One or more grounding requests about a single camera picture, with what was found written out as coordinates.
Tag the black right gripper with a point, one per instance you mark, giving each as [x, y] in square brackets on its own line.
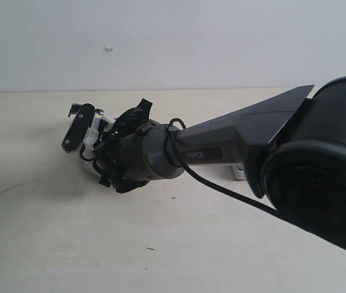
[112, 150]

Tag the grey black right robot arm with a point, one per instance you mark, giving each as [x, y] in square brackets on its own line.
[292, 148]

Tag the red dome push button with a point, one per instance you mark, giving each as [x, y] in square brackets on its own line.
[238, 172]

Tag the round stainless steel plate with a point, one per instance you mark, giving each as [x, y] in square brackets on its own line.
[88, 165]

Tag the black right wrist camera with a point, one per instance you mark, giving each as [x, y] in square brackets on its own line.
[86, 128]

